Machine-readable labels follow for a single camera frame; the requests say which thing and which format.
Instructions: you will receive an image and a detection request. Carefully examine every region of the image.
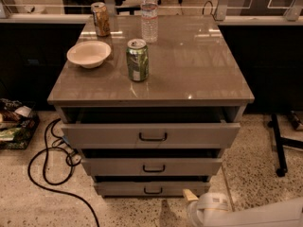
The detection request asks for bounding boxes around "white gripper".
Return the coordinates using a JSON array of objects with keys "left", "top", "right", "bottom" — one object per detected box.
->
[{"left": 183, "top": 189, "right": 228, "bottom": 227}]

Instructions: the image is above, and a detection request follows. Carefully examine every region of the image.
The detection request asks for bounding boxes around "grey bottom drawer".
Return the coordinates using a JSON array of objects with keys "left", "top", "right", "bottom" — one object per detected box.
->
[{"left": 94, "top": 176, "right": 210, "bottom": 198}]

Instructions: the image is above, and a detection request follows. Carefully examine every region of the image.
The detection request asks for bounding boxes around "grey drawer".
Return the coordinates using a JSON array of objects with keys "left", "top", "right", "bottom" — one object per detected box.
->
[
  {"left": 82, "top": 148, "right": 222, "bottom": 176},
  {"left": 94, "top": 176, "right": 210, "bottom": 198},
  {"left": 62, "top": 107, "right": 240, "bottom": 148}
]

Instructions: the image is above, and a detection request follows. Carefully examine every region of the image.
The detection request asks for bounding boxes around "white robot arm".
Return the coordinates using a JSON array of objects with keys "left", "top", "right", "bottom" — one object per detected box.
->
[{"left": 183, "top": 189, "right": 303, "bottom": 227}]

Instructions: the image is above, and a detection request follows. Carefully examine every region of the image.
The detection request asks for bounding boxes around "grey drawer cabinet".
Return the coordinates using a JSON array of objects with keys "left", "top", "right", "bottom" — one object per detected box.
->
[{"left": 46, "top": 14, "right": 255, "bottom": 199}]

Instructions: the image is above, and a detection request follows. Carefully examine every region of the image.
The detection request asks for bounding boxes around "grey middle drawer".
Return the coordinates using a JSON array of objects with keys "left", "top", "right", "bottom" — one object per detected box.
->
[{"left": 82, "top": 148, "right": 222, "bottom": 176}]

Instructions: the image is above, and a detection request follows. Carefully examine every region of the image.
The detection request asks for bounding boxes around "grey top drawer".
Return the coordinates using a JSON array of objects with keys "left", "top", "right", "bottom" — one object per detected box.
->
[{"left": 62, "top": 107, "right": 240, "bottom": 148}]

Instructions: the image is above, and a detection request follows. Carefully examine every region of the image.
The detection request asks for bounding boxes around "black stand leg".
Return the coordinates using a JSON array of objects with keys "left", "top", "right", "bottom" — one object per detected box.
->
[{"left": 268, "top": 113, "right": 303, "bottom": 177}]

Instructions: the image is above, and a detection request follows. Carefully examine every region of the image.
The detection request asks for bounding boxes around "green soda can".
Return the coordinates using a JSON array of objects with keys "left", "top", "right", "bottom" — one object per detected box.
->
[{"left": 126, "top": 39, "right": 149, "bottom": 81}]

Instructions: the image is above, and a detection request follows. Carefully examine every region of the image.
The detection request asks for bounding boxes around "white bowl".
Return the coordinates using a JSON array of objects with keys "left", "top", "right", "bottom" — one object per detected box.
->
[{"left": 67, "top": 41, "right": 112, "bottom": 69}]

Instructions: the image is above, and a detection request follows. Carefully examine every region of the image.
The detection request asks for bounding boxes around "basket of snack bags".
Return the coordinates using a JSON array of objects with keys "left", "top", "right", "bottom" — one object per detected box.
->
[{"left": 0, "top": 98, "right": 40, "bottom": 150}]

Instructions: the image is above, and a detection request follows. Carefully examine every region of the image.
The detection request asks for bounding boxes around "clear plastic water bottle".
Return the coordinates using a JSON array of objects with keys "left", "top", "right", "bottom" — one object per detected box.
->
[{"left": 141, "top": 0, "right": 158, "bottom": 43}]

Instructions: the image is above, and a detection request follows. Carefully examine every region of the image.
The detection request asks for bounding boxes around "gold soda can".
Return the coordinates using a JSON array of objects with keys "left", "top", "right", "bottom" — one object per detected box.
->
[{"left": 91, "top": 2, "right": 110, "bottom": 37}]

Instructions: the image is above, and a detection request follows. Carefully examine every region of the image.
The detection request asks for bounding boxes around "black floor cable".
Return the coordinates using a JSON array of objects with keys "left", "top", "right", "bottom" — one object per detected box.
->
[{"left": 27, "top": 117, "right": 100, "bottom": 227}]

